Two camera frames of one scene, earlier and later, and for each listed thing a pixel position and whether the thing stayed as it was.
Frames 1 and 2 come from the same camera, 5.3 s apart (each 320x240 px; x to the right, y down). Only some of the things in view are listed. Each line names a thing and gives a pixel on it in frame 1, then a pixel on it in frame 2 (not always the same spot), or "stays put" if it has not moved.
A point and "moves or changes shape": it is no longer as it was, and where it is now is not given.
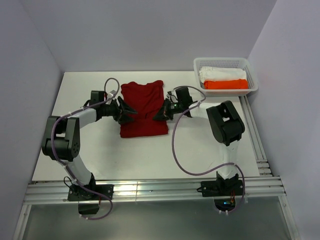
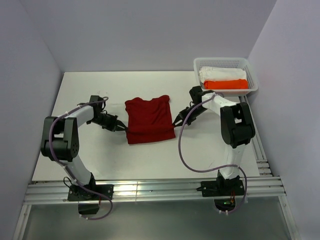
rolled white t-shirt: (217, 74) stays put
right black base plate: (221, 188) stays put
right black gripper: (164, 113) to (181, 116)
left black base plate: (77, 193) stays put
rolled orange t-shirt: (240, 84) stays put
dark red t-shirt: (146, 99) moves or changes shape
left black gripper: (123, 109) to (114, 123)
